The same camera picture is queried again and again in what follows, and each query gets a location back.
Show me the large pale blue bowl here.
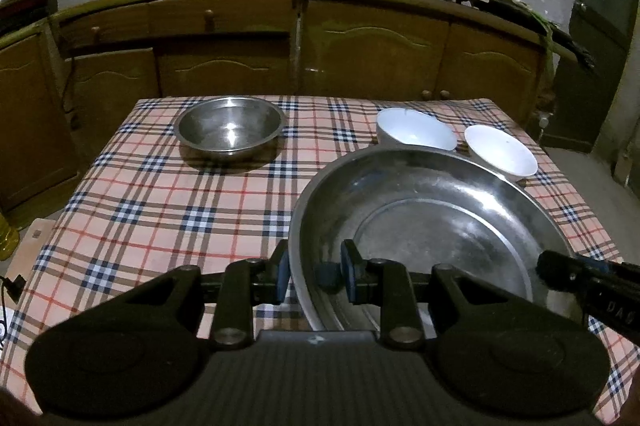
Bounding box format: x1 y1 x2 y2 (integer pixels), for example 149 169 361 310
376 107 458 153

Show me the black power cable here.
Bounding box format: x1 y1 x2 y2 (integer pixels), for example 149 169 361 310
60 53 82 133

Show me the dark green door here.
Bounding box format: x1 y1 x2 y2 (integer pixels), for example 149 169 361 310
542 0 640 152

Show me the wooden kitchen cabinet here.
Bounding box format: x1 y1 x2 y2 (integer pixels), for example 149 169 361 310
0 0 596 212

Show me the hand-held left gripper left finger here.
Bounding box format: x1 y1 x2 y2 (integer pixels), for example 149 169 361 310
125 240 292 351

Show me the deep steel bowl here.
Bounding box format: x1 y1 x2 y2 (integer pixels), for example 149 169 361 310
175 96 287 155

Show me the cardboard piece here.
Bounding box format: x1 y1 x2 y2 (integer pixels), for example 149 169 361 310
10 218 57 278

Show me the large steel plate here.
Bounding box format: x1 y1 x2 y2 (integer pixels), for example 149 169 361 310
288 147 583 332

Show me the dark long rod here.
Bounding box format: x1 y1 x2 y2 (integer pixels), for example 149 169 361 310
495 0 597 70

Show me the yellow oil bottle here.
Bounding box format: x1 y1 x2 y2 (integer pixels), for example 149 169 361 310
0 212 21 262

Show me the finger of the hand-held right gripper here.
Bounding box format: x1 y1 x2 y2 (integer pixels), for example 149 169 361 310
536 250 585 296

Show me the plaid tablecloth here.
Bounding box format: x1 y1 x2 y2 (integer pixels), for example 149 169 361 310
0 95 631 426

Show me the small white bowl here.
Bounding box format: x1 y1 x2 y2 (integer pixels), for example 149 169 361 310
464 125 539 182

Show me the black power plug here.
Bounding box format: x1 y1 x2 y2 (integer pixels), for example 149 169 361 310
0 275 27 305

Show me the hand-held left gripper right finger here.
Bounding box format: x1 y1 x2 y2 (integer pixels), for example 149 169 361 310
341 240 506 350

